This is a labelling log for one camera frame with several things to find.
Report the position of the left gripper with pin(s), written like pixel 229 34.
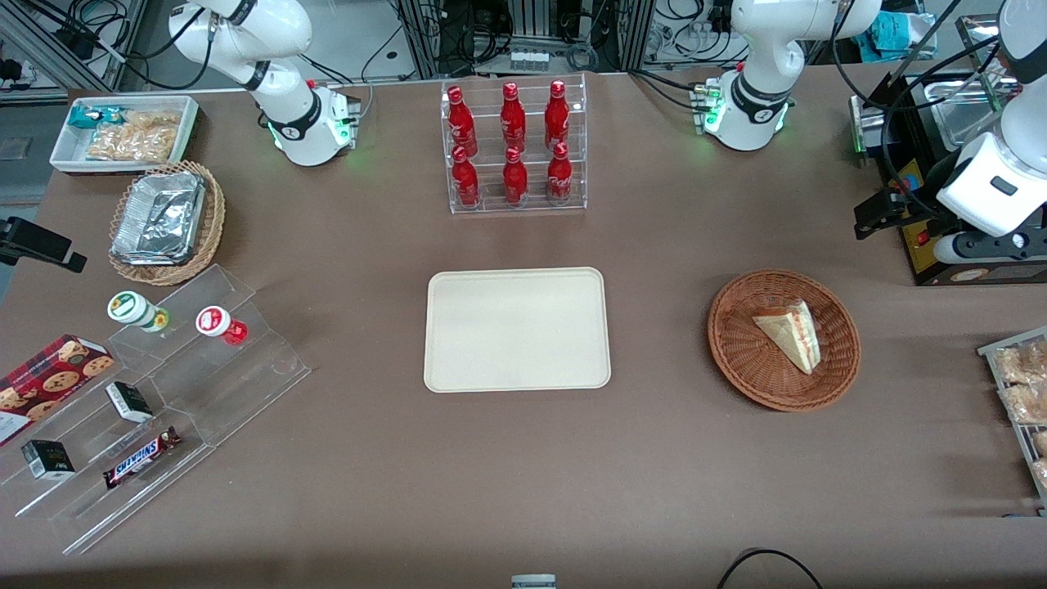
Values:
pixel 923 191

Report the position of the triangular sandwich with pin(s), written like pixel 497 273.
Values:
pixel 792 334

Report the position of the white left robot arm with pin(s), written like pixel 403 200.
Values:
pixel 761 49

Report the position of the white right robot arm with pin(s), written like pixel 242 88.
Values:
pixel 245 33

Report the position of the tray of packaged pastries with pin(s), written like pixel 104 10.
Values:
pixel 994 353

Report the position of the light wicker basket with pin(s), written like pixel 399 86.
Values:
pixel 214 221

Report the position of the brown round wicker basket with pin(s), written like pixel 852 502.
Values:
pixel 744 360

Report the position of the beige rectangular tray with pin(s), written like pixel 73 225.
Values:
pixel 515 331

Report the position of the white rectangular bin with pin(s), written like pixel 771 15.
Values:
pixel 65 155

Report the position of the black countertop appliance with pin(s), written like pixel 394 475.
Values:
pixel 965 274

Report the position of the stainless steel pan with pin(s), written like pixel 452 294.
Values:
pixel 965 114

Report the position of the green-lid yogurt cup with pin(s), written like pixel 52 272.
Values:
pixel 131 308

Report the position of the stack of foil containers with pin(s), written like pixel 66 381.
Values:
pixel 159 217

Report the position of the teal snack packet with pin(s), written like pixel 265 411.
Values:
pixel 88 116

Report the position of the red tartan cookie box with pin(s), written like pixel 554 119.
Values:
pixel 49 380

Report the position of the clear bag of crackers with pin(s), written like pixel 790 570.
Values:
pixel 139 137

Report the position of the teal plastic bag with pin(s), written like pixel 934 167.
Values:
pixel 896 33

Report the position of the small black box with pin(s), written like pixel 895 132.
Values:
pixel 47 460
pixel 129 401

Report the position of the wrapped bread bun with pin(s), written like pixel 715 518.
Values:
pixel 1026 403
pixel 1022 364
pixel 1041 473
pixel 1041 444

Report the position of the red-lid yogurt cup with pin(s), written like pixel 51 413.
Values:
pixel 217 321

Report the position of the Snickers chocolate bar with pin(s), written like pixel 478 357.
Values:
pixel 139 458

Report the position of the clear acrylic stepped stand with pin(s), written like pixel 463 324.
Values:
pixel 237 384

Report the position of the red cola bottle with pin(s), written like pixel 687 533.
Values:
pixel 559 176
pixel 465 180
pixel 515 180
pixel 462 123
pixel 557 116
pixel 513 119

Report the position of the clear acrylic bottle rack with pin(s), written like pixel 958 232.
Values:
pixel 517 204

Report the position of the small grey device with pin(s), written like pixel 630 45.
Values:
pixel 533 582

